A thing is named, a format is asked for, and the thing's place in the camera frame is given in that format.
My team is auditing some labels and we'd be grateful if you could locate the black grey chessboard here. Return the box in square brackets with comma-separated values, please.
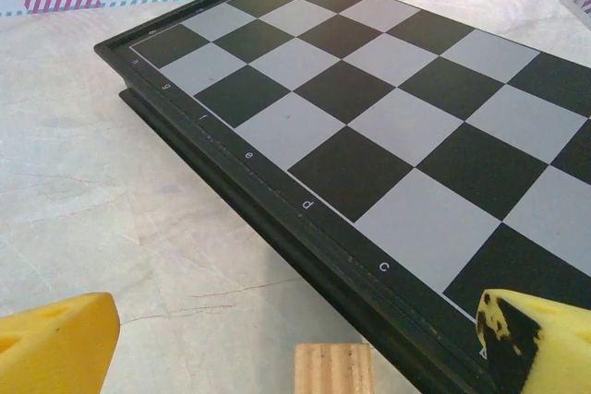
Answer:
[93, 0, 591, 394]

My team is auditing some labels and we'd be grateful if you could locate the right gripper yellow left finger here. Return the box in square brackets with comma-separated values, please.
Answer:
[0, 292, 121, 394]

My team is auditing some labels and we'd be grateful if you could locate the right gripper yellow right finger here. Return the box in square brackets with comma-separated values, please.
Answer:
[475, 288, 591, 394]

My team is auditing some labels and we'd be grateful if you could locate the small wooden block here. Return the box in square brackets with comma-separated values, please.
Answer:
[294, 342, 374, 394]

